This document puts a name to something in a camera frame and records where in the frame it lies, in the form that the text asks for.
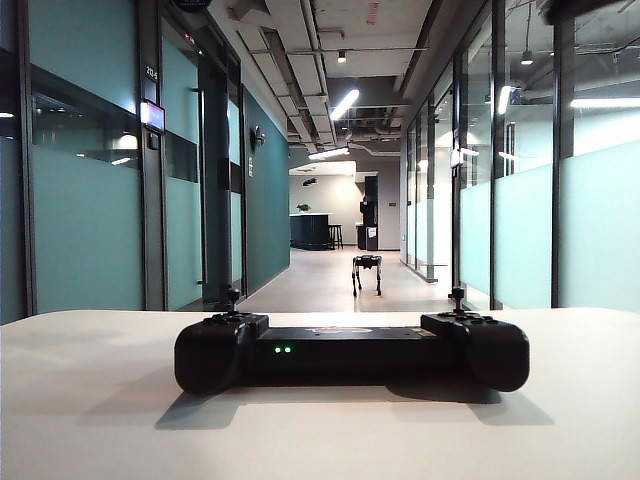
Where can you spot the dark counter with white top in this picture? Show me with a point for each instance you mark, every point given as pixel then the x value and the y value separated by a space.
pixel 307 231

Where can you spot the large linear ceiling light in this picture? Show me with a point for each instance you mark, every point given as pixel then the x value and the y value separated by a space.
pixel 345 104

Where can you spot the green potted plant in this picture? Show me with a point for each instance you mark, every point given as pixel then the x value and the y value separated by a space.
pixel 304 207

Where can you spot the black door card reader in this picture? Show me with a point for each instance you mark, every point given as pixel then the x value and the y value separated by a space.
pixel 154 141

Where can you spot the round black ceiling dome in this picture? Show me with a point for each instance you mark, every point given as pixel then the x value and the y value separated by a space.
pixel 190 4

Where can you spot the dark wooden bar stool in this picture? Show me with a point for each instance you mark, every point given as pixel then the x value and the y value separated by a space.
pixel 335 236

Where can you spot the linear office ceiling light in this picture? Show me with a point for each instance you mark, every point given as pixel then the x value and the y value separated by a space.
pixel 605 103
pixel 505 99

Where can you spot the black remote control with joysticks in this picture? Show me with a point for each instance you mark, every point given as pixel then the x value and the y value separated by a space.
pixel 350 357

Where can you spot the small white wall sign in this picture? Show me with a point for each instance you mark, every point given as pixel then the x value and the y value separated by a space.
pixel 251 166

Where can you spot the black ceiling spotlight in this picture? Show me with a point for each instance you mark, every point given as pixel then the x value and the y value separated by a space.
pixel 527 58
pixel 342 57

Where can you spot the glowing room display screen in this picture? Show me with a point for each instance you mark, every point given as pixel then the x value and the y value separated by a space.
pixel 152 114

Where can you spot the black quadruped robot dog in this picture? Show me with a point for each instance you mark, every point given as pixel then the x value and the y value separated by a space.
pixel 367 262

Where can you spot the tall black cabinet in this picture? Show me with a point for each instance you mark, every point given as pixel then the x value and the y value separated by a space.
pixel 371 215

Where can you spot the room number sign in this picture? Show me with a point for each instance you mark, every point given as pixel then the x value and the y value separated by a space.
pixel 152 72

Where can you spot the long linear ceiling light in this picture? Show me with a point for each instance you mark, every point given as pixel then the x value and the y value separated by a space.
pixel 329 153

